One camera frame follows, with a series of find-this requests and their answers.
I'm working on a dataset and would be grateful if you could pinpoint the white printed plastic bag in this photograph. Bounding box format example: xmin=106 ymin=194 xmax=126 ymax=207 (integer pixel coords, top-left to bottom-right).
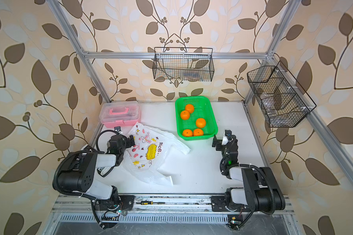
xmin=121 ymin=122 xmax=190 ymax=187

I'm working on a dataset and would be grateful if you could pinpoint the orange fruit five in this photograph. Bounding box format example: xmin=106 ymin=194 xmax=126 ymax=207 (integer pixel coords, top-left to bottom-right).
xmin=193 ymin=128 xmax=204 ymax=137

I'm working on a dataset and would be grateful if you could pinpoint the orange fruit three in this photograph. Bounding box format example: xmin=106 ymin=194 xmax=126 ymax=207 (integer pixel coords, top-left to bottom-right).
xmin=196 ymin=118 xmax=207 ymax=129

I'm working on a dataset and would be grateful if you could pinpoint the orange fruit four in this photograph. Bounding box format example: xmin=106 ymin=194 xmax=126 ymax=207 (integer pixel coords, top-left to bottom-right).
xmin=182 ymin=129 xmax=193 ymax=137

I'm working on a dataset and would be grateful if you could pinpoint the orange fruit two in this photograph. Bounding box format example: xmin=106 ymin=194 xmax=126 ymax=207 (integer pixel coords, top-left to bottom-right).
xmin=180 ymin=110 xmax=190 ymax=120

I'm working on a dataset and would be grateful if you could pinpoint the orange fruit one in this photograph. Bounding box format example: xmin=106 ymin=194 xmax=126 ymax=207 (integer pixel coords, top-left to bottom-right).
xmin=185 ymin=104 xmax=195 ymax=114

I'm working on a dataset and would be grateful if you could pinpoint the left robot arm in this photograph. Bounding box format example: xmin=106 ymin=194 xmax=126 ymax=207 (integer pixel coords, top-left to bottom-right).
xmin=53 ymin=127 xmax=135 ymax=210

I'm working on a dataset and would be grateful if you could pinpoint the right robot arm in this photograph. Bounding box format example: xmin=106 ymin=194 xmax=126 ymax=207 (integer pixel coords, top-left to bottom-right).
xmin=211 ymin=135 xmax=286 ymax=214

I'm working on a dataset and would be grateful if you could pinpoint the green plastic basket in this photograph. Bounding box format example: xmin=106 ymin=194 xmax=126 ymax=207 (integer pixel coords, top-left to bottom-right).
xmin=175 ymin=96 xmax=218 ymax=141

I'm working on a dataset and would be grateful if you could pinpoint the pink transparent storage box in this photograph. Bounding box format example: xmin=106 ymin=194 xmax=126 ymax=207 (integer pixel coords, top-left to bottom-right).
xmin=99 ymin=101 xmax=141 ymax=128

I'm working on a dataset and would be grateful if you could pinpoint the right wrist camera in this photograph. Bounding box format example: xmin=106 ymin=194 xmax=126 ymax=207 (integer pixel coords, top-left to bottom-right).
xmin=222 ymin=129 xmax=232 ymax=145

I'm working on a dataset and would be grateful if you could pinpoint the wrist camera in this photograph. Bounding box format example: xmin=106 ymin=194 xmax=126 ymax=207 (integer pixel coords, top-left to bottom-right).
xmin=114 ymin=126 xmax=122 ymax=133
xmin=222 ymin=129 xmax=232 ymax=145

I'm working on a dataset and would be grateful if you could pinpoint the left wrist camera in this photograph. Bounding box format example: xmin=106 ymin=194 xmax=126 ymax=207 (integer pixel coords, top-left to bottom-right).
xmin=114 ymin=126 xmax=122 ymax=133

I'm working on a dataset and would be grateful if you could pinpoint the screwdriver on rail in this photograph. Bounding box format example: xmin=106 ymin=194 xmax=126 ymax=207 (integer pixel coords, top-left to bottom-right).
xmin=136 ymin=200 xmax=166 ymax=205

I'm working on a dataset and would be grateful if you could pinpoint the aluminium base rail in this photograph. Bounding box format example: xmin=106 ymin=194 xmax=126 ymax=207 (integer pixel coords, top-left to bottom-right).
xmin=51 ymin=193 xmax=295 ymax=224

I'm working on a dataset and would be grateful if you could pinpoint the black wire basket right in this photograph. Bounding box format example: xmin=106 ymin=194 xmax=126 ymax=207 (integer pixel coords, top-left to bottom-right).
xmin=247 ymin=61 xmax=317 ymax=128

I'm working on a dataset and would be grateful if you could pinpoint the black wire basket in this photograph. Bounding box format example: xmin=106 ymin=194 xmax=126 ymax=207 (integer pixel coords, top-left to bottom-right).
xmin=152 ymin=47 xmax=215 ymax=82
xmin=247 ymin=61 xmax=317 ymax=128

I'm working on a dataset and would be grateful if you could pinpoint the black wire basket back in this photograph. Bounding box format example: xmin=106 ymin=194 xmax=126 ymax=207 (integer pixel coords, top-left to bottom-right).
xmin=152 ymin=47 xmax=215 ymax=82

